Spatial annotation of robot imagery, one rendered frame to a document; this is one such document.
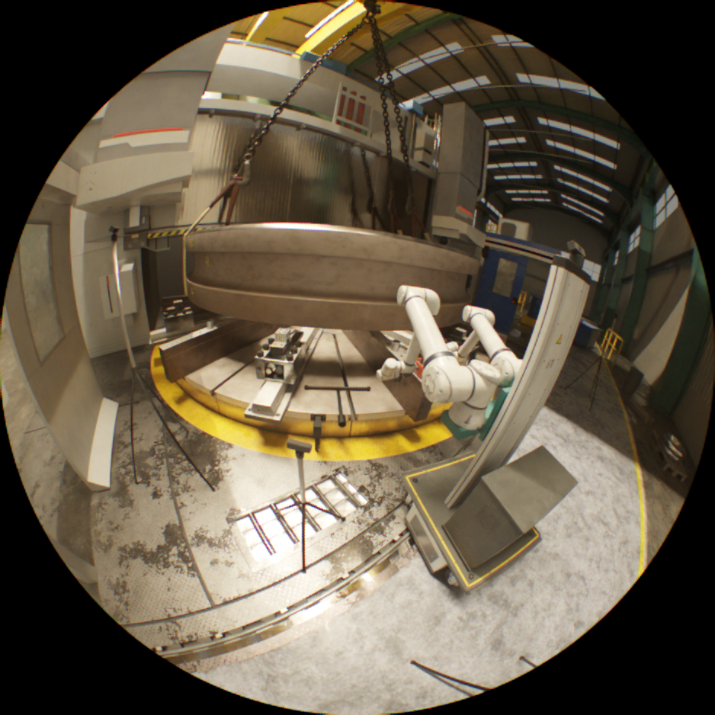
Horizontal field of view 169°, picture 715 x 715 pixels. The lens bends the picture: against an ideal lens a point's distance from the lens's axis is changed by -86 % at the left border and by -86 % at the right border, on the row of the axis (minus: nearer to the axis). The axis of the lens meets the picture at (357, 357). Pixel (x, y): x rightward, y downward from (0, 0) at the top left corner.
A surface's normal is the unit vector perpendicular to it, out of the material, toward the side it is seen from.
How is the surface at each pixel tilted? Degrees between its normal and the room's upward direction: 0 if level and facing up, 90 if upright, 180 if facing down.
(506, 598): 0
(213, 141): 90
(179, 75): 90
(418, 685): 0
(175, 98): 90
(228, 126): 90
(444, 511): 0
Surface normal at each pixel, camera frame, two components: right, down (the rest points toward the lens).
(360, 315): 0.21, 0.47
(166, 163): 0.64, 0.41
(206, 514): 0.11, -0.89
